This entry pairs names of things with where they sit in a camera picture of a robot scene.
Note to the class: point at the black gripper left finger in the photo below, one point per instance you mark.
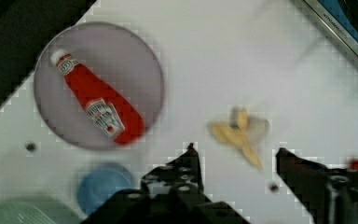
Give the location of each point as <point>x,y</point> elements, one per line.
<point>172,193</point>

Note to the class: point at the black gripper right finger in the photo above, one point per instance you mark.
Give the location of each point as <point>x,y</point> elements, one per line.
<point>329,195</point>

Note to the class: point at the peeled toy banana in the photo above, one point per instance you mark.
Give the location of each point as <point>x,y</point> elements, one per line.
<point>242,132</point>

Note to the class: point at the blue bowl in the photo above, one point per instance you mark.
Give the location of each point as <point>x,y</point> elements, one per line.
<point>99,184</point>

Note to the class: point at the red ketchup bottle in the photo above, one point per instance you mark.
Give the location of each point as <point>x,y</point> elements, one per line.
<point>109,111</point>

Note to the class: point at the green perforated colander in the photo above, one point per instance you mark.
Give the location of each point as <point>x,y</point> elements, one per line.
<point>36,210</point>

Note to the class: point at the toaster oven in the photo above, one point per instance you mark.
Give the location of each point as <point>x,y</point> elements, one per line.
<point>339,18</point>

